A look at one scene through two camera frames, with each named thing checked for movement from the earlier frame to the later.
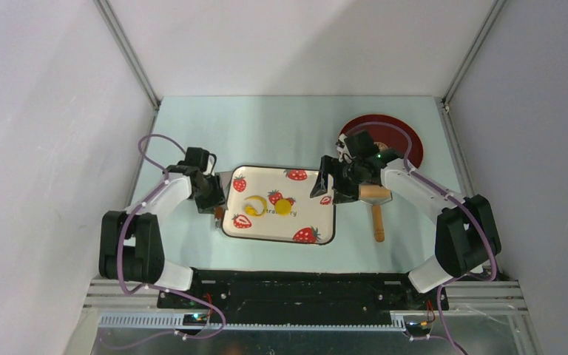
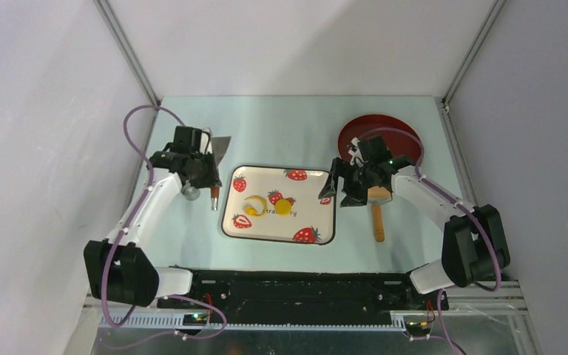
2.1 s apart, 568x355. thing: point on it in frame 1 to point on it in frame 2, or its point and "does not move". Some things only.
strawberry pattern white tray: x=276 y=203 does not move
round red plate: x=393 y=137 does not move
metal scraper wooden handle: x=225 y=178 to x=218 y=146
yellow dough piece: x=283 y=207 does not move
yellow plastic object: x=251 y=211 does not move
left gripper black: x=217 y=200 to x=212 y=180
